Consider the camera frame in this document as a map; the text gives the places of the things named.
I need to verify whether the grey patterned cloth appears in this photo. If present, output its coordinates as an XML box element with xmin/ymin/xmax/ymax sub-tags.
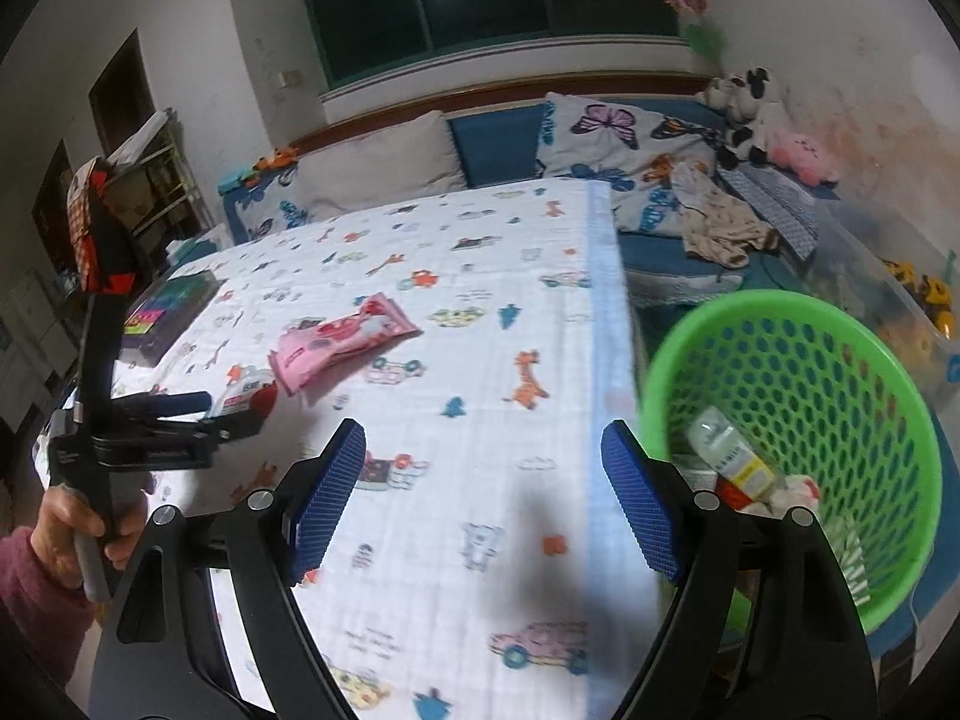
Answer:
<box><xmin>718</xmin><ymin>163</ymin><xmax>824</xmax><ymax>265</ymax></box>

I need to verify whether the dark glass window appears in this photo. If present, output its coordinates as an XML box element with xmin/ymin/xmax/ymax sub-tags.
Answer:
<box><xmin>302</xmin><ymin>0</ymin><xmax>681</xmax><ymax>91</ymax></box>

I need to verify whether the small butterfly print pillow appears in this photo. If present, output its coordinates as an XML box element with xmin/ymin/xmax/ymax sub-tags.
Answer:
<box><xmin>223</xmin><ymin>165</ymin><xmax>317</xmax><ymax>242</ymax></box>

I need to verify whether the printed cartoon blanket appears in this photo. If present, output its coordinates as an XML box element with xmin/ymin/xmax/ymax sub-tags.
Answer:
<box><xmin>112</xmin><ymin>180</ymin><xmax>668</xmax><ymax>720</ymax></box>

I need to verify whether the black white cow plush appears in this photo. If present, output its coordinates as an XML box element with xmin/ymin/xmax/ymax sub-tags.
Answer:
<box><xmin>696</xmin><ymin>66</ymin><xmax>782</xmax><ymax>171</ymax></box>

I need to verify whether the large butterfly print pillow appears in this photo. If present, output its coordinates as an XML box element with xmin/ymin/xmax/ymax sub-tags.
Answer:
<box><xmin>535</xmin><ymin>92</ymin><xmax>722</xmax><ymax>235</ymax></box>

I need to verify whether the dark wooden door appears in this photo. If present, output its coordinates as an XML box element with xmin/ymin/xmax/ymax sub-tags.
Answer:
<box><xmin>88</xmin><ymin>28</ymin><xmax>160</xmax><ymax>160</ymax></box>

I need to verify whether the person's left forearm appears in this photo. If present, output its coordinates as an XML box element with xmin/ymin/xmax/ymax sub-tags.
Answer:
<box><xmin>0</xmin><ymin>525</ymin><xmax>100</xmax><ymax>698</ymax></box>

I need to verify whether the metal storage shelf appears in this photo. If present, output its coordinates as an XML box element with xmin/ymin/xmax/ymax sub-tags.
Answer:
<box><xmin>103</xmin><ymin>111</ymin><xmax>212</xmax><ymax>257</ymax></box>

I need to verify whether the blue bed sheet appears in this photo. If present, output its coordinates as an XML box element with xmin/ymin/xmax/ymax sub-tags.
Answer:
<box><xmin>615</xmin><ymin>187</ymin><xmax>848</xmax><ymax>312</ymax></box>

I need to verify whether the person's left hand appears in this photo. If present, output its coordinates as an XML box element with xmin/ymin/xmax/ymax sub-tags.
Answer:
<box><xmin>30</xmin><ymin>481</ymin><xmax>149</xmax><ymax>593</ymax></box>

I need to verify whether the white red yogurt cup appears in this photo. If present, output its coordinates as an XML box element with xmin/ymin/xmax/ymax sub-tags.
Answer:
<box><xmin>210</xmin><ymin>366</ymin><xmax>280</xmax><ymax>422</ymax></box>

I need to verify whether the pink snack packet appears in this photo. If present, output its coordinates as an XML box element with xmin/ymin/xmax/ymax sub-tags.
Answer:
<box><xmin>268</xmin><ymin>292</ymin><xmax>423</xmax><ymax>400</ymax></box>

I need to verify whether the white green paper packet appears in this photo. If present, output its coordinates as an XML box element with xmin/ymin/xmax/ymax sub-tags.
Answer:
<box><xmin>831</xmin><ymin>531</ymin><xmax>876</xmax><ymax>610</ymax></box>

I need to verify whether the white red wrapper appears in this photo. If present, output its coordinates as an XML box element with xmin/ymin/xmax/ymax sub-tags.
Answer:
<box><xmin>716</xmin><ymin>472</ymin><xmax>824</xmax><ymax>520</ymax></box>

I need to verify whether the wooden headboard ledge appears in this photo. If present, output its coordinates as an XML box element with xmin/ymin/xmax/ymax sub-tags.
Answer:
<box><xmin>285</xmin><ymin>73</ymin><xmax>713</xmax><ymax>158</ymax></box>

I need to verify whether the pink plush toy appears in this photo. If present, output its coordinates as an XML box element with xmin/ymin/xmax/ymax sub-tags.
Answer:
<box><xmin>771</xmin><ymin>127</ymin><xmax>842</xmax><ymax>190</ymax></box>

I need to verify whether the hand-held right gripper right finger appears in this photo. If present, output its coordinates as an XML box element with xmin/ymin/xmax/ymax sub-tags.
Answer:
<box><xmin>600</xmin><ymin>418</ymin><xmax>880</xmax><ymax>720</ymax></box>

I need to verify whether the beige crumpled garment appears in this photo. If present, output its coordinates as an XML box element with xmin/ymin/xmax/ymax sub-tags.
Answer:
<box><xmin>666</xmin><ymin>161</ymin><xmax>782</xmax><ymax>272</ymax></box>

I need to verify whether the dark flat box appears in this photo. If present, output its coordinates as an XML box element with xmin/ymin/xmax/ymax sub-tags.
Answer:
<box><xmin>118</xmin><ymin>272</ymin><xmax>227</xmax><ymax>370</ymax></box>

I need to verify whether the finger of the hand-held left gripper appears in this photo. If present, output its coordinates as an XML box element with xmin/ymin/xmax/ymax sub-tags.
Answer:
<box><xmin>146</xmin><ymin>411</ymin><xmax>267</xmax><ymax>455</ymax></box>
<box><xmin>111</xmin><ymin>390</ymin><xmax>213</xmax><ymax>422</ymax></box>

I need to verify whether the green plastic mesh basket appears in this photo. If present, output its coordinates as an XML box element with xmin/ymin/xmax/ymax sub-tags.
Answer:
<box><xmin>637</xmin><ymin>289</ymin><xmax>944</xmax><ymax>636</ymax></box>

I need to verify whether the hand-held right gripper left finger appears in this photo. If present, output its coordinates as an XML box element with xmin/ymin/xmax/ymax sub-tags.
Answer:
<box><xmin>86</xmin><ymin>418</ymin><xmax>368</xmax><ymax>720</ymax></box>

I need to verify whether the yellow toy truck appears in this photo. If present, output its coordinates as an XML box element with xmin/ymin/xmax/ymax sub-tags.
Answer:
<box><xmin>880</xmin><ymin>259</ymin><xmax>955</xmax><ymax>332</ymax></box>

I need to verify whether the blue headboard cushion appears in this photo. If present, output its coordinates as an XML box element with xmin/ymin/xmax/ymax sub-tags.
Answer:
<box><xmin>446</xmin><ymin>100</ymin><xmax>554</xmax><ymax>190</ymax></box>

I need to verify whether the clear plastic storage box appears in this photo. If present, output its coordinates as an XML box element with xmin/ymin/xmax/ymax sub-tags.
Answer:
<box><xmin>808</xmin><ymin>201</ymin><xmax>960</xmax><ymax>407</ymax></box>

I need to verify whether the beige pillow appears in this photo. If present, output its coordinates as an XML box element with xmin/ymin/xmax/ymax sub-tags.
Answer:
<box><xmin>298</xmin><ymin>111</ymin><xmax>467</xmax><ymax>220</ymax></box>

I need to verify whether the colourful hanging toy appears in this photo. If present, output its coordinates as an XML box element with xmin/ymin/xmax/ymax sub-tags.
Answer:
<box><xmin>655</xmin><ymin>0</ymin><xmax>727</xmax><ymax>57</ymax></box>

